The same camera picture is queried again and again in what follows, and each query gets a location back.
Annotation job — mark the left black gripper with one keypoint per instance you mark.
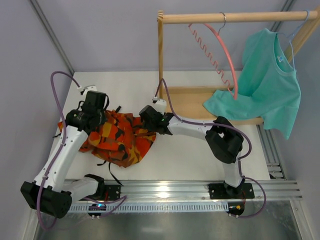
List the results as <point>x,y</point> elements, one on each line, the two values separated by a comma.
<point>99,118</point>

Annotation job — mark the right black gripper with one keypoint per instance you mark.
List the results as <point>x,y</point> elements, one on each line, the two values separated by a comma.
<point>146,120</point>

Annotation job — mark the orange camouflage trousers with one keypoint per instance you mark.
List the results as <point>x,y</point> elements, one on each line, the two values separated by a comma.
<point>116,138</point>

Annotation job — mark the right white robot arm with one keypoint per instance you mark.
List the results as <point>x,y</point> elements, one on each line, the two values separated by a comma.
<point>224,140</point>

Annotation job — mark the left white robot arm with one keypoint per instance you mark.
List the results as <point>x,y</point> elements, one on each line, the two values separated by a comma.
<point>47,192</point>

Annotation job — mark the wooden clothes rack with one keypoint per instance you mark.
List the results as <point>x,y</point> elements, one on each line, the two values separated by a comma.
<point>189,99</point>

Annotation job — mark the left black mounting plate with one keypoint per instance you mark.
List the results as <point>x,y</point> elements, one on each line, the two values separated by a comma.
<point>112,192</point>

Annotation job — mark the black mounting plate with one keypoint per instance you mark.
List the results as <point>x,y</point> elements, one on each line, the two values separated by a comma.
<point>221,191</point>
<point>112,192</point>

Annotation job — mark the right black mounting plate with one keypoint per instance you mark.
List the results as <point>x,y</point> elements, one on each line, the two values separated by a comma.
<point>221,191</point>

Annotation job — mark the teal t-shirt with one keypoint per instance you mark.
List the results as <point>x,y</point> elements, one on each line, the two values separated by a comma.
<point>267,87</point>

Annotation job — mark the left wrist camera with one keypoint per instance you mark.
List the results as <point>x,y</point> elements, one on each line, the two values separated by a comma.
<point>83,90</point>

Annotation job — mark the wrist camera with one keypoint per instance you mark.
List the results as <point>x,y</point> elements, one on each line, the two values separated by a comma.
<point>83,90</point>
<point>159,104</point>

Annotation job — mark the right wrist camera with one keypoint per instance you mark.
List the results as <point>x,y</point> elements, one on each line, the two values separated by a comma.
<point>159,104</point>

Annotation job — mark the slotted cable duct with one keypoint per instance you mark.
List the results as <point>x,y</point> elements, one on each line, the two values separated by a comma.
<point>149,207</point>

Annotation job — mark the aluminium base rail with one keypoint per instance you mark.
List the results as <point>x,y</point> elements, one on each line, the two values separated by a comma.
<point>194,190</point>

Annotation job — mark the light blue wire hanger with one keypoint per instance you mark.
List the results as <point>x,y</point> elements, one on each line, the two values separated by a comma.
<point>297,38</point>

